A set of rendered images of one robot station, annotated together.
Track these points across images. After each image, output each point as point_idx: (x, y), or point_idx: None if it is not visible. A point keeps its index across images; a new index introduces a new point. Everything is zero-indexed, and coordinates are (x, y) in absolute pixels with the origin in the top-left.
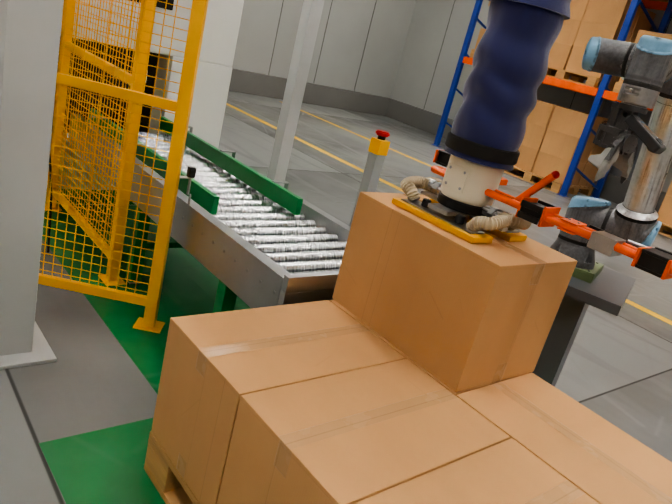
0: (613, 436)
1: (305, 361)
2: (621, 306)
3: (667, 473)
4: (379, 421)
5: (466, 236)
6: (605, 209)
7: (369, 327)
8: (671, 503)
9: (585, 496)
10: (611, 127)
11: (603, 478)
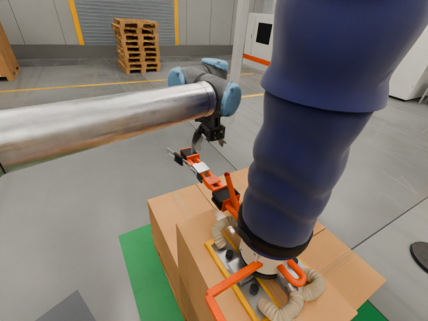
0: (169, 223)
1: (310, 253)
2: (75, 291)
3: (162, 206)
4: None
5: None
6: None
7: None
8: (175, 195)
9: (207, 196)
10: (220, 123)
11: (194, 202)
